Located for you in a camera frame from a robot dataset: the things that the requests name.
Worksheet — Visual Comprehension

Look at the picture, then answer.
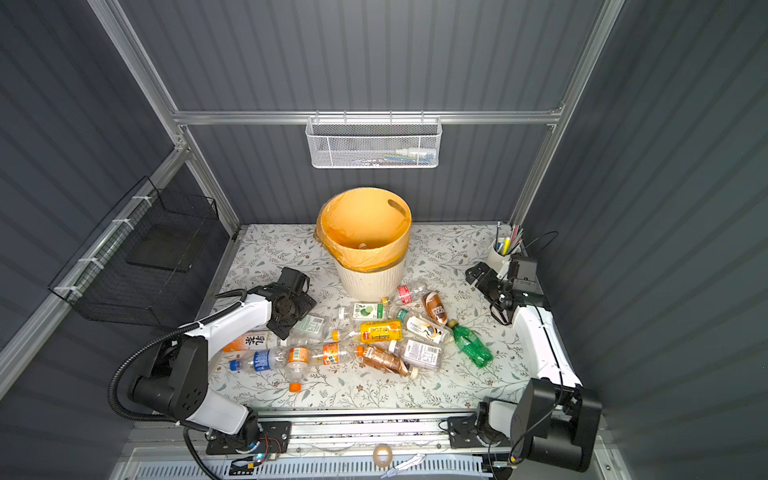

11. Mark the masking tape roll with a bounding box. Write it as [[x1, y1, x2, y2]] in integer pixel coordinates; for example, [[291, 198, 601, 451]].
[[373, 443, 393, 469]]

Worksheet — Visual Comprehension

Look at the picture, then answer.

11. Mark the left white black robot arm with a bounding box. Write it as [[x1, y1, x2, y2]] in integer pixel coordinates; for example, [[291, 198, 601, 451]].
[[107, 267, 316, 444]]

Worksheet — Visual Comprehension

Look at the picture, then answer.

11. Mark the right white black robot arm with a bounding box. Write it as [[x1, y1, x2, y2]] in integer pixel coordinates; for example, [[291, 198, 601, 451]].
[[465, 255, 602, 472]]

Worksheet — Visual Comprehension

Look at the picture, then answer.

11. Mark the floral table mat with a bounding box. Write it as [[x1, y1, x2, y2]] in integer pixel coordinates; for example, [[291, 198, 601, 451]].
[[209, 224, 529, 410]]

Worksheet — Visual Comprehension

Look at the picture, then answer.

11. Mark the orange label clear bottle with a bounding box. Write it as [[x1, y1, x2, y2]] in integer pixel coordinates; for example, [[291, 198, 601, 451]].
[[285, 346, 311, 393]]

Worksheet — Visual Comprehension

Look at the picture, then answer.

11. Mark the orange juice bottle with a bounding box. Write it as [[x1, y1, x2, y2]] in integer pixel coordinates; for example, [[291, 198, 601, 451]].
[[221, 330, 282, 353]]

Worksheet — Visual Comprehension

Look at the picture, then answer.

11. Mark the yellow label bottle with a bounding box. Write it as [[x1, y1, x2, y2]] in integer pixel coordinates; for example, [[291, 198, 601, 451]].
[[331, 320, 403, 344]]

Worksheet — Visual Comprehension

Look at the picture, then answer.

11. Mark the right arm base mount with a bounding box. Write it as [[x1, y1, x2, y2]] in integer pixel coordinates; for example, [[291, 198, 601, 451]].
[[446, 414, 511, 449]]

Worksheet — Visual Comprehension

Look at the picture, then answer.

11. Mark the white pen holder cup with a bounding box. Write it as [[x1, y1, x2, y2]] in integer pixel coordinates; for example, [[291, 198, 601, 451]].
[[486, 237, 521, 276]]

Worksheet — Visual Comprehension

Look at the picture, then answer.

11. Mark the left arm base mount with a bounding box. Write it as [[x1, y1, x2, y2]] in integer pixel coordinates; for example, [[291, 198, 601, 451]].
[[205, 420, 293, 455]]

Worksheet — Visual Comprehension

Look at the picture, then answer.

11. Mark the brown label tea bottle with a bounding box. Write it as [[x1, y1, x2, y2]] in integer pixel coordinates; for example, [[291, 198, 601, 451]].
[[422, 291, 448, 326]]

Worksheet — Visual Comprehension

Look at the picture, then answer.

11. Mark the cream ribbed waste bin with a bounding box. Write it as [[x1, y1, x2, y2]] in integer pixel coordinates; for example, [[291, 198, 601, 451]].
[[333, 257, 405, 302]]

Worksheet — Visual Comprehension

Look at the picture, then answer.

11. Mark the orange label crushed bottle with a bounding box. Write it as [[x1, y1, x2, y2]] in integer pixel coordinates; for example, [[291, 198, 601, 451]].
[[309, 342, 357, 367]]

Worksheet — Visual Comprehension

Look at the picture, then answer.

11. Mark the white label clear bottle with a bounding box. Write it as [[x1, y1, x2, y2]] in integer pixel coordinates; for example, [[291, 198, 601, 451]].
[[388, 339, 443, 370]]

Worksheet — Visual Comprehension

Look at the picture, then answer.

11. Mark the green label small bottle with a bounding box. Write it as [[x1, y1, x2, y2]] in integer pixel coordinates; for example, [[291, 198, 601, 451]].
[[337, 302, 387, 323]]

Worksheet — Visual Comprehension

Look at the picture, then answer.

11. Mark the black wire side basket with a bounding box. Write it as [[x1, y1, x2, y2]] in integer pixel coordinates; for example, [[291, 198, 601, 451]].
[[49, 182, 220, 329]]

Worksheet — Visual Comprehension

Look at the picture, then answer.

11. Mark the white wire wall basket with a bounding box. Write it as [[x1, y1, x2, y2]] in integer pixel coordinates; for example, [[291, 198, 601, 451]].
[[305, 116, 443, 169]]

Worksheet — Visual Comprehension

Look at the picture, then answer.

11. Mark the green white label bottle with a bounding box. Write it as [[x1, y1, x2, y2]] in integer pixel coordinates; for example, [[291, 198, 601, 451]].
[[290, 314, 331, 341]]

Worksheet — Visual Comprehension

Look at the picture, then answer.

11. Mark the blue label clear bottle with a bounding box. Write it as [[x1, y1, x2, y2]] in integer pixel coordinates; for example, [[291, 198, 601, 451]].
[[229, 348, 288, 372]]

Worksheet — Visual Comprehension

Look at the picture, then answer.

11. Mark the green plastic bottle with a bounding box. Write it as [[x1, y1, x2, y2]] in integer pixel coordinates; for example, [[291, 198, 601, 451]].
[[447, 320, 493, 368]]

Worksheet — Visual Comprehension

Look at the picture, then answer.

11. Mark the white tube in basket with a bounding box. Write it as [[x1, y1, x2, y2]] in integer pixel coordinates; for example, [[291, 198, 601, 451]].
[[395, 147, 437, 162]]

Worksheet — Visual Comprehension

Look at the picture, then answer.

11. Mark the white label milk-tea bottle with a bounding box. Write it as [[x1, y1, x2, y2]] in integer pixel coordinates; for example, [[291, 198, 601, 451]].
[[394, 308, 450, 345]]

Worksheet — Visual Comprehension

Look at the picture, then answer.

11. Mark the red label clear bottle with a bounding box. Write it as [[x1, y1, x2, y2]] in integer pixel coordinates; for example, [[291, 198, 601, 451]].
[[396, 280, 428, 305]]

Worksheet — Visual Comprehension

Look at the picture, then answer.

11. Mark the yellow bin liner bag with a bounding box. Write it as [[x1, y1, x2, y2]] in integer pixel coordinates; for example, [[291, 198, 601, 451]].
[[314, 187, 413, 273]]

